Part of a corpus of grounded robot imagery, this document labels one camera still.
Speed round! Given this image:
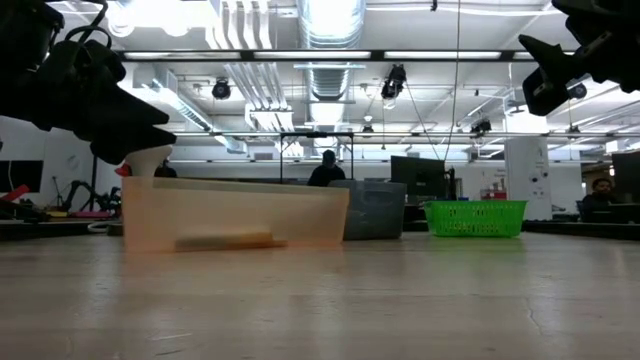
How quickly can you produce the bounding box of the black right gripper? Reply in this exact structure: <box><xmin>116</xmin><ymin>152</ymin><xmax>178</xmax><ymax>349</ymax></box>
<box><xmin>518</xmin><ymin>0</ymin><xmax>640</xmax><ymax>117</ymax></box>

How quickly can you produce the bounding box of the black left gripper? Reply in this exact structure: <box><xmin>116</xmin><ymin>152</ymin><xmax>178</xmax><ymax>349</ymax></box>
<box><xmin>29</xmin><ymin>39</ymin><xmax>178</xmax><ymax>167</ymax></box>

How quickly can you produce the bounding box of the yellow green crayon box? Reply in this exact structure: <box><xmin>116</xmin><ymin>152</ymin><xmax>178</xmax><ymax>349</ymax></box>
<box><xmin>173</xmin><ymin>231</ymin><xmax>290</xmax><ymax>253</ymax></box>

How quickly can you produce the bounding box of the white building pillar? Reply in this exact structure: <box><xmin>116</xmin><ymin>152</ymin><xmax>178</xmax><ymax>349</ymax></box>
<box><xmin>503</xmin><ymin>136</ymin><xmax>554</xmax><ymax>222</ymax></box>

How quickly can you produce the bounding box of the black desk monitor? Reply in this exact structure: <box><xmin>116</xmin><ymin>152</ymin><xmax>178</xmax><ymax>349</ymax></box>
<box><xmin>610</xmin><ymin>150</ymin><xmax>640</xmax><ymax>197</ymax></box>

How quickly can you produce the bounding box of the orange translucent plastic bin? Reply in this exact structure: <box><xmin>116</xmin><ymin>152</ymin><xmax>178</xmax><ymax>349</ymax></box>
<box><xmin>121</xmin><ymin>175</ymin><xmax>351</xmax><ymax>253</ymax></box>

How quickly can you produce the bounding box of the seated person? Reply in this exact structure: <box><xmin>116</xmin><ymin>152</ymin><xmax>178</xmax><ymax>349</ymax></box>
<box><xmin>581</xmin><ymin>177</ymin><xmax>617</xmax><ymax>224</ymax></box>

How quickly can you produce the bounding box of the green plastic mesh basket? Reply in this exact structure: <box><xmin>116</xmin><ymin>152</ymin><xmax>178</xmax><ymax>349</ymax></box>
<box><xmin>423</xmin><ymin>199</ymin><xmax>529</xmax><ymax>239</ymax></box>

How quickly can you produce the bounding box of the black monitor on stand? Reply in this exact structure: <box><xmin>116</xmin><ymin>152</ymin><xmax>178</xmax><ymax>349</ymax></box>
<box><xmin>390</xmin><ymin>155</ymin><xmax>447</xmax><ymax>202</ymax></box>

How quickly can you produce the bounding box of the black overhead light bar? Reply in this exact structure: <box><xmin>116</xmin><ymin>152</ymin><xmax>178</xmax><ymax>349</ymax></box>
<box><xmin>113</xmin><ymin>48</ymin><xmax>576</xmax><ymax>64</ymax></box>

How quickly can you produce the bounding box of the dark grey plastic bin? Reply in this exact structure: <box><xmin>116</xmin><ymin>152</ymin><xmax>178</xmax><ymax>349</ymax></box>
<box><xmin>328</xmin><ymin>179</ymin><xmax>408</xmax><ymax>242</ymax></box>

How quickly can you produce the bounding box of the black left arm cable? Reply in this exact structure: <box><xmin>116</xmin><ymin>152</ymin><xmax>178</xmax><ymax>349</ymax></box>
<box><xmin>63</xmin><ymin>0</ymin><xmax>114</xmax><ymax>49</ymax></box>

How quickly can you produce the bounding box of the black metal table frame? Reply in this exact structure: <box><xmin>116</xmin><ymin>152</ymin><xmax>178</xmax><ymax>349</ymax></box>
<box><xmin>0</xmin><ymin>218</ymin><xmax>640</xmax><ymax>241</ymax></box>

